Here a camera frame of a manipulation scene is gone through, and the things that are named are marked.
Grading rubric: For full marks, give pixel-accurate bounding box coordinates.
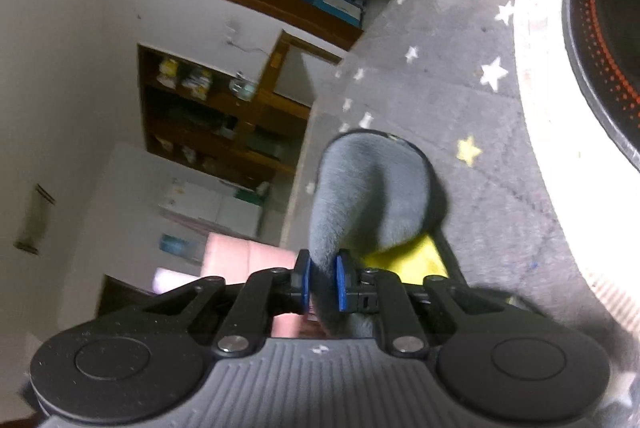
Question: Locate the black induction cooker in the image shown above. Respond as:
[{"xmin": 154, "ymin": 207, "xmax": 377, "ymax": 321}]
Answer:
[{"xmin": 562, "ymin": 0, "xmax": 639, "ymax": 166}]

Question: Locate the white refrigerator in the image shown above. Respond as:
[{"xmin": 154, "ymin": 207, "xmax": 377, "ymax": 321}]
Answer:
[{"xmin": 158, "ymin": 179, "xmax": 262, "ymax": 239}]

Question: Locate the pink drinking cup with straw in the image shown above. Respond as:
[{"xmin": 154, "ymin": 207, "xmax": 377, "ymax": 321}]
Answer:
[{"xmin": 178, "ymin": 233, "xmax": 326, "ymax": 339}]

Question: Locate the white wall socket with cable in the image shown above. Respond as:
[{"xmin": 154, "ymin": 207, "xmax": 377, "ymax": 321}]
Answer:
[{"xmin": 224, "ymin": 21, "xmax": 268, "ymax": 56}]

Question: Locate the grey star-pattern table mat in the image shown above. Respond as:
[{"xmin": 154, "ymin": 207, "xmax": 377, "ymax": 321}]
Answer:
[{"xmin": 282, "ymin": 0, "xmax": 639, "ymax": 370}]

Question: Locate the grey cleaning cloth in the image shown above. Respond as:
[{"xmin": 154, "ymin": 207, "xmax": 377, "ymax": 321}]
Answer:
[{"xmin": 309, "ymin": 131, "xmax": 447, "ymax": 338}]

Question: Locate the blue storage box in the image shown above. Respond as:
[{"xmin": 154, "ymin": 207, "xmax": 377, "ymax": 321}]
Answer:
[{"xmin": 302, "ymin": 0, "xmax": 364, "ymax": 28}]

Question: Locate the wooden side table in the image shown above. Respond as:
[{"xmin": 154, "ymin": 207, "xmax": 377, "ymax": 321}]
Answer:
[{"xmin": 249, "ymin": 30, "xmax": 346, "ymax": 179}]

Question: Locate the glass jar on table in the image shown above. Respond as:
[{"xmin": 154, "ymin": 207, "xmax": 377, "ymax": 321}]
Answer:
[{"xmin": 229, "ymin": 72, "xmax": 258, "ymax": 102}]

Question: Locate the dark wooden shelf cabinet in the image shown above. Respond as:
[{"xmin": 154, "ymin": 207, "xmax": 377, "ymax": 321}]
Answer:
[{"xmin": 137, "ymin": 45, "xmax": 294, "ymax": 190}]

